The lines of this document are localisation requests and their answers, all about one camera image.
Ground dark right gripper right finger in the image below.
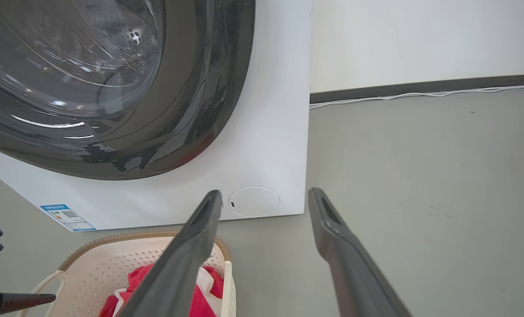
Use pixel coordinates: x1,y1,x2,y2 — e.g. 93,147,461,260
308,188,413,317

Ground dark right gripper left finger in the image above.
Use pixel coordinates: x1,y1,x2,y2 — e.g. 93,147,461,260
120,190,224,317

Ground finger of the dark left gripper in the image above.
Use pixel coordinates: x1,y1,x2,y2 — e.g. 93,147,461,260
0,286,56,317

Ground cream perforated laundry basket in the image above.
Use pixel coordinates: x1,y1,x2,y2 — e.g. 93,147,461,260
18,230,237,317

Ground red and white garment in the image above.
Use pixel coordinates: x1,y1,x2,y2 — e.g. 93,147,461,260
99,263,225,317

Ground blue energy label sticker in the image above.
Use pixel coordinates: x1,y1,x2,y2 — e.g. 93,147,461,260
40,204,97,232

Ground round white filter cover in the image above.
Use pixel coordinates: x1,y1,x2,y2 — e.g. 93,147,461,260
228,186,281,218

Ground white front-load washing machine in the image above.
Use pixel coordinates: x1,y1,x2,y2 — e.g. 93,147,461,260
0,0,313,232

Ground round black glass washer door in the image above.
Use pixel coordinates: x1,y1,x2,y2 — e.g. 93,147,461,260
0,0,256,181

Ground white floor cable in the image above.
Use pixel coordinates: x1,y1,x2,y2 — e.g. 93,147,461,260
309,82,524,109

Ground black wall baseboard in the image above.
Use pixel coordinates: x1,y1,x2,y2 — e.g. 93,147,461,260
310,74,524,104

